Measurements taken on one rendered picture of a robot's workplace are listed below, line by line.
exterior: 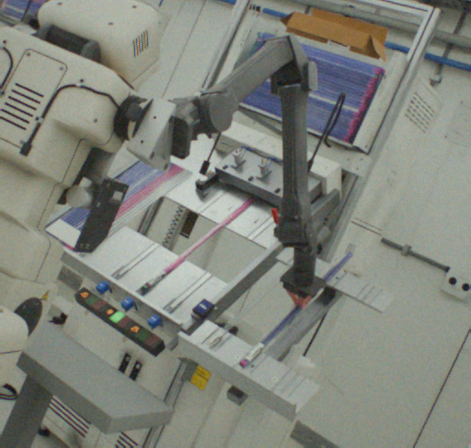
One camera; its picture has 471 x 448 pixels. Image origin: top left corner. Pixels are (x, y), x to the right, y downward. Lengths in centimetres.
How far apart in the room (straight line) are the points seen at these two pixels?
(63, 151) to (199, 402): 116
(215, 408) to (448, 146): 208
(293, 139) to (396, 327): 218
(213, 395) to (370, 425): 166
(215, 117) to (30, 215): 40
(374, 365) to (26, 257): 266
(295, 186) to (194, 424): 93
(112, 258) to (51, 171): 89
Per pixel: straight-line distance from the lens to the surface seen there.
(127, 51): 141
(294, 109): 175
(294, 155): 174
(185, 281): 212
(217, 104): 144
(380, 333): 382
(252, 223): 226
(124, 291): 212
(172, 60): 490
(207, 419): 232
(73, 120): 133
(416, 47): 245
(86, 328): 264
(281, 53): 171
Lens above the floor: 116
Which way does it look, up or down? 3 degrees down
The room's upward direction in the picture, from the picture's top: 24 degrees clockwise
